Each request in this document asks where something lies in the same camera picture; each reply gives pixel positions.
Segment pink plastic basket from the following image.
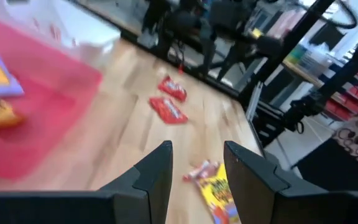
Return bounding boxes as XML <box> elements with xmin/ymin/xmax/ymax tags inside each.
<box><xmin>0</xmin><ymin>11</ymin><xmax>103</xmax><ymax>181</ymax></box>

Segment black drawer unit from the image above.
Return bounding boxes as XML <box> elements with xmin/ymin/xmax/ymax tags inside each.
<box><xmin>250</xmin><ymin>102</ymin><xmax>295</xmax><ymax>147</ymax></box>

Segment silver aluminium bar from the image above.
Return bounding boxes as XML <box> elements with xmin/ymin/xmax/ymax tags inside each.
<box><xmin>246</xmin><ymin>81</ymin><xmax>264</xmax><ymax>122</ymax></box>

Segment black looped cable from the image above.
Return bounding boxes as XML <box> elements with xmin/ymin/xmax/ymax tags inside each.
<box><xmin>293</xmin><ymin>0</ymin><xmax>358</xmax><ymax>30</ymax></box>

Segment red candy pack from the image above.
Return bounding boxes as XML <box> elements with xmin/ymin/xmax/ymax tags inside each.
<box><xmin>157</xmin><ymin>75</ymin><xmax>188</xmax><ymax>103</ymax></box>
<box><xmin>149</xmin><ymin>96</ymin><xmax>189</xmax><ymax>125</ymax></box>

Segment red storage bins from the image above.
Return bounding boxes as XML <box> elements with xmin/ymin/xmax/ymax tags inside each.
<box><xmin>323</xmin><ymin>71</ymin><xmax>358</xmax><ymax>122</ymax></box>

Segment white plastic basket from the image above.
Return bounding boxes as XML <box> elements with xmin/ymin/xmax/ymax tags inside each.
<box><xmin>0</xmin><ymin>0</ymin><xmax>121</xmax><ymax>68</ymax></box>

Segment pink hanging cloth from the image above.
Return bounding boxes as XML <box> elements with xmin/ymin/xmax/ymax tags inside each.
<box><xmin>265</xmin><ymin>9</ymin><xmax>304</xmax><ymax>40</ymax></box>

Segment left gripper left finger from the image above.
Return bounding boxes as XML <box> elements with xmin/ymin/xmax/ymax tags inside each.
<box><xmin>0</xmin><ymin>139</ymin><xmax>174</xmax><ymax>224</ymax></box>

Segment black aluminium table frame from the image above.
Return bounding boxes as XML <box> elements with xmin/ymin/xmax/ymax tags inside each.
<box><xmin>70</xmin><ymin>0</ymin><xmax>337</xmax><ymax>156</ymax></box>

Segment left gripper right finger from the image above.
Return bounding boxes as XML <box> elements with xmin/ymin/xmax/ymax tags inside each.
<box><xmin>224</xmin><ymin>141</ymin><xmax>358</xmax><ymax>224</ymax></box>

